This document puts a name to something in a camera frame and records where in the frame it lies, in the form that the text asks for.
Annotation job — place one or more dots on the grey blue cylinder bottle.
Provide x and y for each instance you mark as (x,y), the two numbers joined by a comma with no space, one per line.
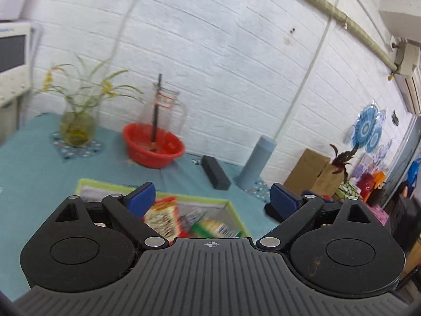
(255,164)

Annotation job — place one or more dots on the brown yellow candy bag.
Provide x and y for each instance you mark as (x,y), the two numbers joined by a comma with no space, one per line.
(190,219)

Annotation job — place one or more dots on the brown cardboard box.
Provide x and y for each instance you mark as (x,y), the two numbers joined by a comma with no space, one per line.
(315,173)

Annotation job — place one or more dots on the red plastic basket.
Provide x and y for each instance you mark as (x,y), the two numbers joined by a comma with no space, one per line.
(145,151)

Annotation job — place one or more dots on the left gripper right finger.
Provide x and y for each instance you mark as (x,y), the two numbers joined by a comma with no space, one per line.
(298,214)

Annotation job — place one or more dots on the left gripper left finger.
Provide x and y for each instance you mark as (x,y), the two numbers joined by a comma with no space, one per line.
(127,212)

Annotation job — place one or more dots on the red chinese text snack bag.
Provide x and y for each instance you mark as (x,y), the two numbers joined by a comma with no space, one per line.
(163,217)

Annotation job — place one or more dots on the glass pitcher with straw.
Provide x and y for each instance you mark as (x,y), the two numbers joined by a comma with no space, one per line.
(164,110)

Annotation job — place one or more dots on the white water dispenser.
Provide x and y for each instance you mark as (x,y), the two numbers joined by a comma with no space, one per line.
(19,43)

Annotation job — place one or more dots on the white air conditioner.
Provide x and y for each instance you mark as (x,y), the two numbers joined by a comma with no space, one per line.
(407,75)

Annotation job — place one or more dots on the glass vase with plant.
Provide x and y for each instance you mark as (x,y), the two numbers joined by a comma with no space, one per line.
(83,91)

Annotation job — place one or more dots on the black rectangular case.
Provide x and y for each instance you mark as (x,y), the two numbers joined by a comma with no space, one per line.
(218,179)

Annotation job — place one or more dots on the blue paper fan decoration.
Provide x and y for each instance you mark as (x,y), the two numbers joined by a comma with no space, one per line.
(364,126)

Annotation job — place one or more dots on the dark red potted plant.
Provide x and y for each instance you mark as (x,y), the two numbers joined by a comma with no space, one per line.
(342,160)

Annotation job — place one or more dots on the green cardboard box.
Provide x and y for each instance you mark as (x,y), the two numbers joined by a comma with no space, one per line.
(213,208)

